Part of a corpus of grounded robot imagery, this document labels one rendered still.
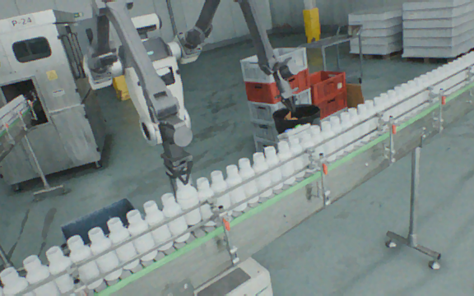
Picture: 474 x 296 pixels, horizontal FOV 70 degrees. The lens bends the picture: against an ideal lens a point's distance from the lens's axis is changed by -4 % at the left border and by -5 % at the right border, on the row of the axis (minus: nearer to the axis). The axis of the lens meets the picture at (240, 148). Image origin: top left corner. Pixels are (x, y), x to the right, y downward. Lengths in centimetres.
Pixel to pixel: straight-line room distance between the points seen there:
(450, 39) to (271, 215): 641
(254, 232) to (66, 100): 370
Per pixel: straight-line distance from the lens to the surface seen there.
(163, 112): 102
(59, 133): 479
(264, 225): 132
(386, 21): 815
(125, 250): 112
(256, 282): 207
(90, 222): 171
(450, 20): 738
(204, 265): 124
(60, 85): 465
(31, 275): 110
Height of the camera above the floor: 168
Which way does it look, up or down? 23 degrees down
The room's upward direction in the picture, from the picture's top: 11 degrees counter-clockwise
